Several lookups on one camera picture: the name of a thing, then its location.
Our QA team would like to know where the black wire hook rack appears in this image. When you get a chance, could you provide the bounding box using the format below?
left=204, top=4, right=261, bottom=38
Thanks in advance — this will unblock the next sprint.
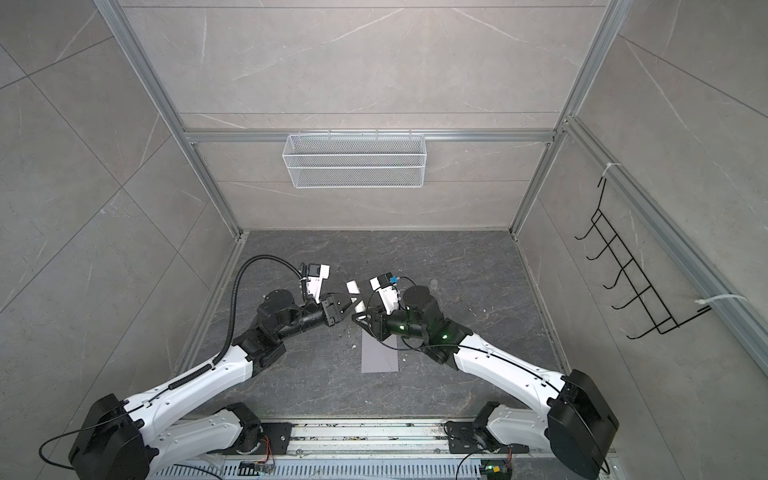
left=574, top=178, right=712, bottom=340

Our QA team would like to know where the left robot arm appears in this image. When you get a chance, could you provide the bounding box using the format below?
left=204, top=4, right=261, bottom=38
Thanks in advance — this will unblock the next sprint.
left=68, top=289, right=361, bottom=479

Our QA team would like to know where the aluminium rail frame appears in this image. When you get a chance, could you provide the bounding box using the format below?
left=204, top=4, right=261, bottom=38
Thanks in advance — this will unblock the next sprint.
left=155, top=418, right=619, bottom=460

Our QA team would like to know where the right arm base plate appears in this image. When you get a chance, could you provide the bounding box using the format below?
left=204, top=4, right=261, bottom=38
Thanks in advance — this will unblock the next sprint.
left=443, top=421, right=480, bottom=454

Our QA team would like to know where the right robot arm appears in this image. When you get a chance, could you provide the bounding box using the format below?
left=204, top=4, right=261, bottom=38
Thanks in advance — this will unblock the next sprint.
left=347, top=281, right=619, bottom=479

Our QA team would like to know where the white glue stick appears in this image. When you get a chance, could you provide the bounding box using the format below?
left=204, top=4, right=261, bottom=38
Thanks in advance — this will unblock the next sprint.
left=346, top=280, right=366, bottom=313

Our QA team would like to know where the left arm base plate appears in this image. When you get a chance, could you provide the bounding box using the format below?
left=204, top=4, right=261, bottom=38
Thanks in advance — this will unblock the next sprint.
left=252, top=422, right=293, bottom=458

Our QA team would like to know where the white vented cable duct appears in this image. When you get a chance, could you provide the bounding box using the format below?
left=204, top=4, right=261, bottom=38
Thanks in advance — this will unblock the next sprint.
left=152, top=459, right=487, bottom=479

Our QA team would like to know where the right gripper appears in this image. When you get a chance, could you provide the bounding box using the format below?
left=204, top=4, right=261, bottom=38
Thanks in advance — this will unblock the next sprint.
left=354, top=302, right=431, bottom=342

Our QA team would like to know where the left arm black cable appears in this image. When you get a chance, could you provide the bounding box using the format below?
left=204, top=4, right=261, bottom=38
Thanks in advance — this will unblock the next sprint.
left=167, top=254, right=304, bottom=391

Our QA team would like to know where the grey purple envelope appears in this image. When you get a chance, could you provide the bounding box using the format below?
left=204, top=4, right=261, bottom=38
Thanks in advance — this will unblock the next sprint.
left=361, top=332, right=399, bottom=374

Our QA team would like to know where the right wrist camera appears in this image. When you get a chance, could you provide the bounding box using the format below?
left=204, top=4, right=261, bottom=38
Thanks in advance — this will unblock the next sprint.
left=369, top=273, right=400, bottom=314

